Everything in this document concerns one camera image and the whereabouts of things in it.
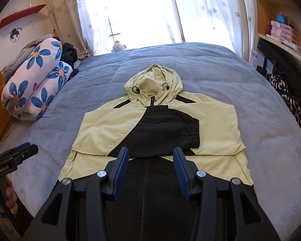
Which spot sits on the pink drawer organizer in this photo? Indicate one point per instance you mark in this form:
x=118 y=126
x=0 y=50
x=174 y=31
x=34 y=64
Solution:
x=281 y=32

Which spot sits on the black and white patterned cloth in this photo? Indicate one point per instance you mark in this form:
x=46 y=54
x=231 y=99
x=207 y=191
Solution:
x=288 y=98

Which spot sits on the round face wall sticker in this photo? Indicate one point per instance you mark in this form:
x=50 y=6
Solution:
x=15 y=34

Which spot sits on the white cardboard box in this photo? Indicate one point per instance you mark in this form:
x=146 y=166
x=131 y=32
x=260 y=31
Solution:
x=257 y=57

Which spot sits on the rolled blue floral quilt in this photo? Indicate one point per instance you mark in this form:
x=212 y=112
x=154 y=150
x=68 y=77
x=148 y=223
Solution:
x=35 y=80

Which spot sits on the white sheer leaf-print curtain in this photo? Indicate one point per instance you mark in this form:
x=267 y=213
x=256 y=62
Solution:
x=90 y=10
x=205 y=10

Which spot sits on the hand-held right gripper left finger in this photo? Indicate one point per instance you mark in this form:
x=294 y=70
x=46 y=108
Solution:
x=121 y=170

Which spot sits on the beige curtain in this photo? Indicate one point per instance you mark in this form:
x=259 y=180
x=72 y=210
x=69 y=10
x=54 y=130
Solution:
x=62 y=12
x=245 y=17

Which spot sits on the wooden bookshelf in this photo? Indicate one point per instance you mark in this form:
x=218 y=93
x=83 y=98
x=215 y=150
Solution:
x=263 y=12

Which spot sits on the small blue box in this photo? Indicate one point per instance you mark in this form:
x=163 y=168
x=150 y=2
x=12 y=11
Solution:
x=281 y=18

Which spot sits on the person's left hand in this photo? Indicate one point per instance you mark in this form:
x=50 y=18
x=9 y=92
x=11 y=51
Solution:
x=10 y=193

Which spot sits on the white plush toy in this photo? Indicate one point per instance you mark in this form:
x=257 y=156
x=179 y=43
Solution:
x=118 y=47

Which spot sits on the dark clothes pile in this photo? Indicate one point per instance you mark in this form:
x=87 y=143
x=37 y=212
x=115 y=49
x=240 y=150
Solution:
x=69 y=54

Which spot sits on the grey cloth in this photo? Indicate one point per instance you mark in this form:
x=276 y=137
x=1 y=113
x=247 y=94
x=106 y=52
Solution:
x=17 y=60

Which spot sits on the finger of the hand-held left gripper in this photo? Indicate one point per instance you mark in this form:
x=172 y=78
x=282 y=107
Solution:
x=17 y=148
x=25 y=152

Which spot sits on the red wall shelf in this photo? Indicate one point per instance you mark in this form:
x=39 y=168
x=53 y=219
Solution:
x=20 y=16

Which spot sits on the curved wooden desk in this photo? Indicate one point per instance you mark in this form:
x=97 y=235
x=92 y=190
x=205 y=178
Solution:
x=296 y=55

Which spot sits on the yellow-green and black hooded jacket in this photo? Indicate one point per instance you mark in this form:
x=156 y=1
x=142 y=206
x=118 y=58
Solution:
x=102 y=133

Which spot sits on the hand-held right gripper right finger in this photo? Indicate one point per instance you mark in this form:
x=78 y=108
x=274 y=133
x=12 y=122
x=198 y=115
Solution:
x=181 y=173

